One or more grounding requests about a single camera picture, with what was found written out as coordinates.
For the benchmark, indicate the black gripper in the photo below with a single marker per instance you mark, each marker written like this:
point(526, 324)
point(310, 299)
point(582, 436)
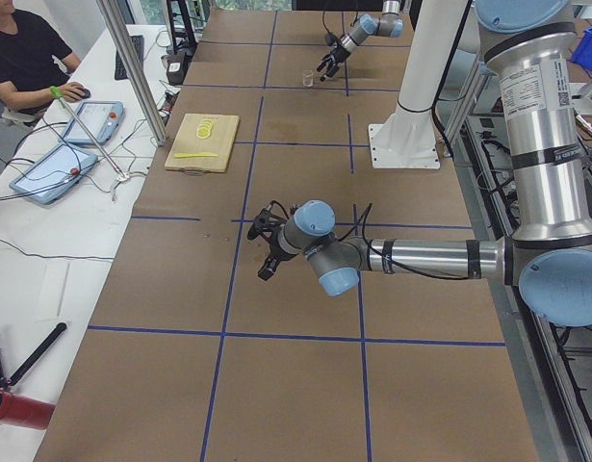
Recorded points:
point(337, 55)
point(276, 251)

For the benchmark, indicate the small glass measuring cup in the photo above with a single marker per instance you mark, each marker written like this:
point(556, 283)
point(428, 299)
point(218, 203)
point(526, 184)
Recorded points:
point(307, 79)

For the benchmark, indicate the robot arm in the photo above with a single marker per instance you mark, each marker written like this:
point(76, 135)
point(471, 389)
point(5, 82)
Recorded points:
point(548, 257)
point(388, 25)

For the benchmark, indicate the yellow plastic knife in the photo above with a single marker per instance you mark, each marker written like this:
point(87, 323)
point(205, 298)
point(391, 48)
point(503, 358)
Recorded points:
point(202, 154)

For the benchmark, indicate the bamboo cutting board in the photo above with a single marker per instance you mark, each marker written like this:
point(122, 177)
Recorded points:
point(221, 141)

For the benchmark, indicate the front lemon slice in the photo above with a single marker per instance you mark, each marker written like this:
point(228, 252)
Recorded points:
point(203, 136)

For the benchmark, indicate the far teach pendant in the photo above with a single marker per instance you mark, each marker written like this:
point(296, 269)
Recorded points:
point(102, 118)

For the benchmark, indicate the teach pendant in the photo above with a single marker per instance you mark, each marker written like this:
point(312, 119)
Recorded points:
point(102, 118)
point(54, 174)

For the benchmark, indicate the near teach pendant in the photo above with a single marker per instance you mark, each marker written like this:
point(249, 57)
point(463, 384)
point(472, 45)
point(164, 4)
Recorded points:
point(54, 174)

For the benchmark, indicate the black bar tool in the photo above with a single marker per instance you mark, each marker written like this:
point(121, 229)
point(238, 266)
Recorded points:
point(52, 337)

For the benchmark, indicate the blue plastic bin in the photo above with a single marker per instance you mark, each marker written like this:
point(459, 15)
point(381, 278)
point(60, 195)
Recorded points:
point(583, 53)

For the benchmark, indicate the seated man black shirt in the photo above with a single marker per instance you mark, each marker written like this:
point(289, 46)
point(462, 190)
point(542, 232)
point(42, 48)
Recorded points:
point(34, 59)

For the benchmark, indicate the red cylinder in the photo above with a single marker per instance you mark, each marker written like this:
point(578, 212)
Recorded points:
point(25, 412)

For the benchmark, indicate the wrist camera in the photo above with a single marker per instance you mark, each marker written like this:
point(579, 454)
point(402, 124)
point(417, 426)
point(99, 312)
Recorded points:
point(330, 38)

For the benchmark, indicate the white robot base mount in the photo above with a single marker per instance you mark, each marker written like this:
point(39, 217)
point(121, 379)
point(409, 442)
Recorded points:
point(406, 140)

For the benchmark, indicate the aluminium frame post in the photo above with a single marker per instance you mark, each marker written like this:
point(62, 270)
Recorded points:
point(125, 48)

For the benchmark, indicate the green handled metal rod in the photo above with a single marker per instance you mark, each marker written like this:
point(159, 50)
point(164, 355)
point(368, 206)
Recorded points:
point(121, 176)

